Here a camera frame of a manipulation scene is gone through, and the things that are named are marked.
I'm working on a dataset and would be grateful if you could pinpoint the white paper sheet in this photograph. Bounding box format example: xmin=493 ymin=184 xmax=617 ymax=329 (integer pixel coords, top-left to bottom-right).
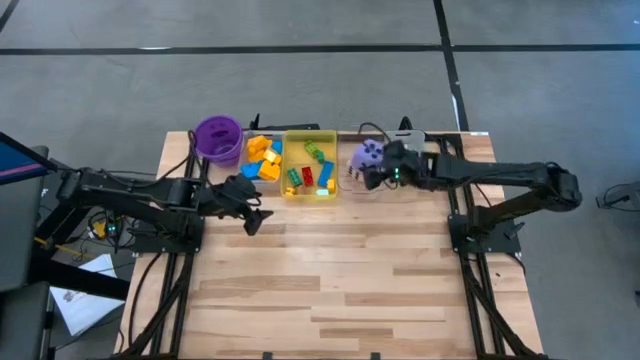
xmin=48 ymin=253 xmax=126 ymax=337

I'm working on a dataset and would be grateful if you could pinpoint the black cable on floor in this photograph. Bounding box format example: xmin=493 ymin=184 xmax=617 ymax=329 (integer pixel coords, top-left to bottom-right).
xmin=594 ymin=179 xmax=640 ymax=214

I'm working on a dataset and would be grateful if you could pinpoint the purple foam die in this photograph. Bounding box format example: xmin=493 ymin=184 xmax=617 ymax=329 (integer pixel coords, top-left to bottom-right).
xmin=348 ymin=138 xmax=385 ymax=173

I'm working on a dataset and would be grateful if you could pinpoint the yellow translucent plastic bin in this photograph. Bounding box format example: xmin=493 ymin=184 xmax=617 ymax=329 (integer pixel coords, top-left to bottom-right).
xmin=281 ymin=128 xmax=340 ymax=204

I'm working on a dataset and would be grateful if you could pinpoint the computer monitor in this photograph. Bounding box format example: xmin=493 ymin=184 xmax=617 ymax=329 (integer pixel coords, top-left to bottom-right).
xmin=0 ymin=130 xmax=57 ymax=187

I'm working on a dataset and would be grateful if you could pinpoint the black metal table frame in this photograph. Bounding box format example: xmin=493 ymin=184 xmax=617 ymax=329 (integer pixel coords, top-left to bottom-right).
xmin=112 ymin=113 xmax=549 ymax=360

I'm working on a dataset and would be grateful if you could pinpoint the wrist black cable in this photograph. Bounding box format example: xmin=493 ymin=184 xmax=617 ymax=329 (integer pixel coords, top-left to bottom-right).
xmin=99 ymin=129 xmax=201 ymax=189
xmin=357 ymin=121 xmax=394 ymax=146

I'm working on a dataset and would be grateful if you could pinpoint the yellow angular toy block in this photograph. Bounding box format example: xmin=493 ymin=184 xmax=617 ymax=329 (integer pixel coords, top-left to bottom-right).
xmin=247 ymin=134 xmax=274 ymax=154

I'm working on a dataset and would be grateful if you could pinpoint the dark grey desk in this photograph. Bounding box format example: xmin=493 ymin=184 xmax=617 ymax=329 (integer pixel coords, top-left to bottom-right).
xmin=0 ymin=144 xmax=51 ymax=360

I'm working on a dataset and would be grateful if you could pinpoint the purple plastic bucket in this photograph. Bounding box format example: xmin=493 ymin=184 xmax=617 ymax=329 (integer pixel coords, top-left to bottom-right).
xmin=192 ymin=114 xmax=246 ymax=168

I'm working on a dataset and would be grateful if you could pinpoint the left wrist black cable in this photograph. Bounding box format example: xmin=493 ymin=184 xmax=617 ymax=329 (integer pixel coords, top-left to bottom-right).
xmin=99 ymin=129 xmax=201 ymax=189

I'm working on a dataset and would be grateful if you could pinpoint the long blue brick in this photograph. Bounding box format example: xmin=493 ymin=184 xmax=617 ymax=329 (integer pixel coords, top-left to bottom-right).
xmin=317 ymin=161 xmax=335 ymax=189

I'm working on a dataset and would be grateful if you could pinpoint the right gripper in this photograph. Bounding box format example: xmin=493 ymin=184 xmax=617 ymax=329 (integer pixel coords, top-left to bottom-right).
xmin=362 ymin=139 xmax=431 ymax=191

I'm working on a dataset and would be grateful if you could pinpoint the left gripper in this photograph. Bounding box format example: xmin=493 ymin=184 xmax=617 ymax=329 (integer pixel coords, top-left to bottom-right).
xmin=202 ymin=173 xmax=275 ymax=237

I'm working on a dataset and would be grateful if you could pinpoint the large clear plastic bin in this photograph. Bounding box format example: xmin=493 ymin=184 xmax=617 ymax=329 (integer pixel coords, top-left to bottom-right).
xmin=333 ymin=121 xmax=391 ymax=195

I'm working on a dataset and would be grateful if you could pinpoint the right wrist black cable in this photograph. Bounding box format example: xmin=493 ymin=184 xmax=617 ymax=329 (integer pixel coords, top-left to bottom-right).
xmin=357 ymin=121 xmax=394 ymax=146

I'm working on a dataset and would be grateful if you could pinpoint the small clear plastic bin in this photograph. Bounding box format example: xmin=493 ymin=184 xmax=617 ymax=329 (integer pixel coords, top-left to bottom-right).
xmin=239 ymin=128 xmax=286 ymax=184

